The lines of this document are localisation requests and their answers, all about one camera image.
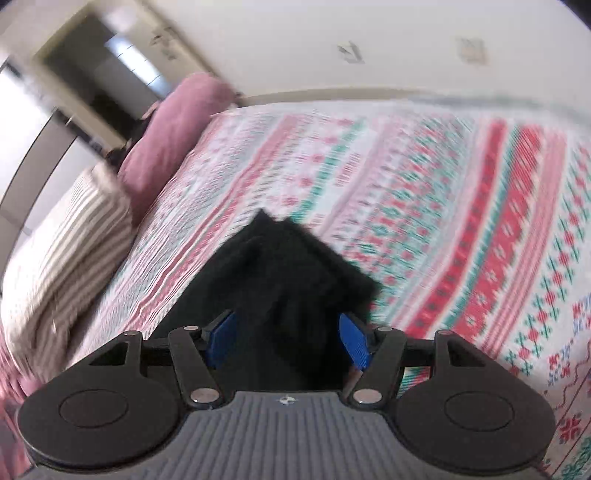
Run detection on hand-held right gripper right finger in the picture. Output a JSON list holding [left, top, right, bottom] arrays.
[[338, 313, 488, 409]]

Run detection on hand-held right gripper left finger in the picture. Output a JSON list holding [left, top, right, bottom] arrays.
[[85, 309, 238, 409]]

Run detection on black pants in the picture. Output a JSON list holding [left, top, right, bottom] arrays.
[[152, 209, 382, 393]]

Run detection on patterned bed sheet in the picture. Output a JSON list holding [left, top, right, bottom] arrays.
[[0, 99, 591, 480]]

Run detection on striped pillow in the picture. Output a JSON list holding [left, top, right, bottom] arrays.
[[0, 164, 134, 370]]

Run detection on mauve pink blanket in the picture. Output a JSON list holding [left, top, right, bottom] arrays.
[[115, 71, 238, 224]]

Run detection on white wardrobe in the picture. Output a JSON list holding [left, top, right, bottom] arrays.
[[0, 60, 88, 232]]

